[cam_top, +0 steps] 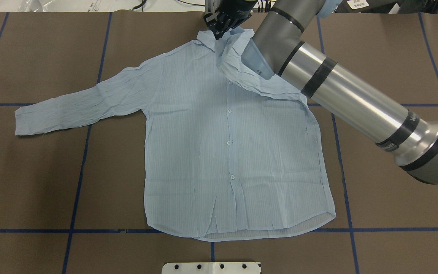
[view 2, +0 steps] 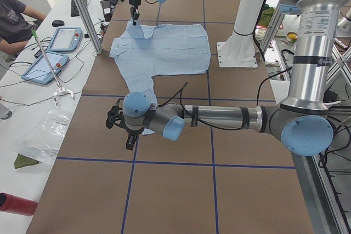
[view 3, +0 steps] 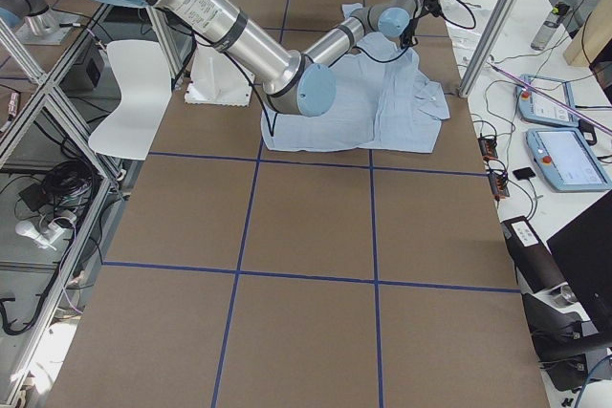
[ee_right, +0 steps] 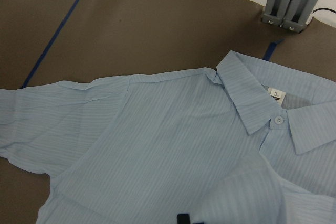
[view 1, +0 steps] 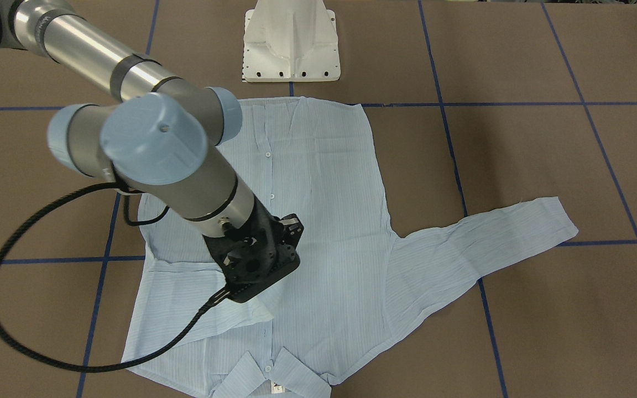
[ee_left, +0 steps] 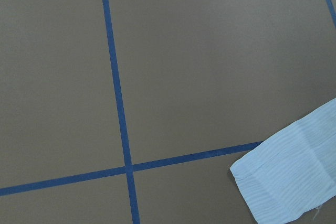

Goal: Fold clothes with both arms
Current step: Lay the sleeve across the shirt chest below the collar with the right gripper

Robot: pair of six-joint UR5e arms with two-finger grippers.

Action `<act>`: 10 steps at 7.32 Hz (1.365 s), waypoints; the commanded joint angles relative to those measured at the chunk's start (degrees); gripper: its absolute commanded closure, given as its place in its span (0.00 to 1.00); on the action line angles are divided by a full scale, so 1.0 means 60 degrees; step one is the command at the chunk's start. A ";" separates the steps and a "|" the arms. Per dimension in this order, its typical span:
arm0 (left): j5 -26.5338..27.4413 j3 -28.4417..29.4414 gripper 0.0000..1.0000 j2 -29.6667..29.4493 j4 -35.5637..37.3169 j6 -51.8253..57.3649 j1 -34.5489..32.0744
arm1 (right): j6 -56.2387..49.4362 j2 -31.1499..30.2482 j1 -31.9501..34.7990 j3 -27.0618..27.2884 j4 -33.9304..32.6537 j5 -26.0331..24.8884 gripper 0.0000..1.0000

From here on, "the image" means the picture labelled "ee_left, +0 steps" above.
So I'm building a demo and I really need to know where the light blue button shirt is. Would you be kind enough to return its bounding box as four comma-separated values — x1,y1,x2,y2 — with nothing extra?
230,100,335,223

